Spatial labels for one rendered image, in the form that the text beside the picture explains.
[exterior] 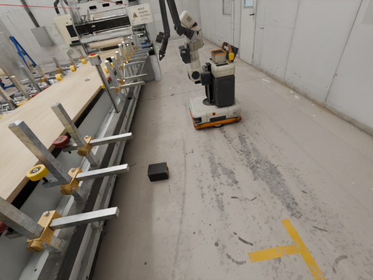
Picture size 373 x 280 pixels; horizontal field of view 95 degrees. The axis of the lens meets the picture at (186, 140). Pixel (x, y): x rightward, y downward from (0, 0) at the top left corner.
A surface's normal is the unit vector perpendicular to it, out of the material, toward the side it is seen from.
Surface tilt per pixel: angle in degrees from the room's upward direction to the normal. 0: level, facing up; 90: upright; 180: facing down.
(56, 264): 0
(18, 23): 90
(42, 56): 90
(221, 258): 0
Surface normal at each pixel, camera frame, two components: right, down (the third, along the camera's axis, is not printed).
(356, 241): -0.15, -0.78
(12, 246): 0.98, -0.19
